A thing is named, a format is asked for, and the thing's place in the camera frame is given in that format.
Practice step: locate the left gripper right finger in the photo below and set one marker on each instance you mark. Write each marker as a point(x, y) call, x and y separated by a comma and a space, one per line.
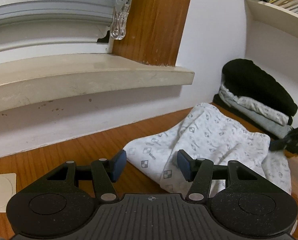
point(198, 172)

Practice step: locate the brown wooden window frame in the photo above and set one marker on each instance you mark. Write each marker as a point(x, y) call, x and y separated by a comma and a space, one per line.
point(153, 32)

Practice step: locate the grey window blind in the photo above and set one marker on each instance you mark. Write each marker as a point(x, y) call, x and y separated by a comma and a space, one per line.
point(49, 2)

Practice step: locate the grey folded garment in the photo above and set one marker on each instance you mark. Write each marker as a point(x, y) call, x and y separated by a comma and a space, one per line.
point(278, 130)

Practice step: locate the beige window sill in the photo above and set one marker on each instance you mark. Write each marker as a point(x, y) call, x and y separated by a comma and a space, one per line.
point(30, 81)

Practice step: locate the black folded sweater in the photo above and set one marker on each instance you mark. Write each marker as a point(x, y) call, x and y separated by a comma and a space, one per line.
point(244, 78)

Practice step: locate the beige wall shelf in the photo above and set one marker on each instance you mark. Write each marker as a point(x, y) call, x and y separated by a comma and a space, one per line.
point(272, 34)

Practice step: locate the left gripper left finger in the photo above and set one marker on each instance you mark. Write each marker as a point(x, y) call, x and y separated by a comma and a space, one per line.
point(106, 172)

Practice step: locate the beige cable grommet plate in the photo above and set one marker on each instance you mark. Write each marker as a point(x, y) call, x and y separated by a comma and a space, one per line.
point(7, 189)

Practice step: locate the folded white patterned garment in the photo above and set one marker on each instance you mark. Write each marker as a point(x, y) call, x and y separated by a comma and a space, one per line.
point(250, 105)

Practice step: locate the black bottom folded garment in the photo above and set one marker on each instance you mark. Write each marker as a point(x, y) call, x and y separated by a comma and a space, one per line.
point(240, 117)

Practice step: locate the white patterned garment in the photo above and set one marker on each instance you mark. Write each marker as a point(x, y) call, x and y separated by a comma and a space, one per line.
point(205, 133)
point(250, 105)

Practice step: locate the clear blind cord weight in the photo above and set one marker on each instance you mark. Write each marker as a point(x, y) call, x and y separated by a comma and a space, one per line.
point(120, 16)

